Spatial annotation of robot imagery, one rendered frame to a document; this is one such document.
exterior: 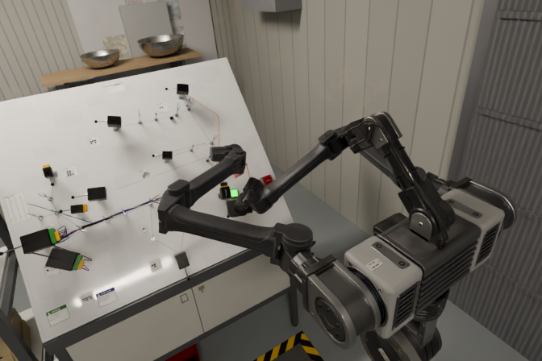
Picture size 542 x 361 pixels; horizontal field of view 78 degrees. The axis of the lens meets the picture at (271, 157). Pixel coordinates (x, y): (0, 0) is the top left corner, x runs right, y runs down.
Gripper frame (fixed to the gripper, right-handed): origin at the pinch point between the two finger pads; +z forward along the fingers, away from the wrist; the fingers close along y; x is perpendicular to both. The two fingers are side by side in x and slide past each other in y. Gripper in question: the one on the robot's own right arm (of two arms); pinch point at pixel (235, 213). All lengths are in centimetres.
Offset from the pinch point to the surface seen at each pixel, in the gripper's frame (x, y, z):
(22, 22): -224, 118, 120
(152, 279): 17.8, 36.6, 24.3
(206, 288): 26.1, 11.6, 38.4
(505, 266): 53, -145, 3
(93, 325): 30, 60, 27
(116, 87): -74, 44, 8
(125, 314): 29, 49, 28
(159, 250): 6.2, 32.3, 22.2
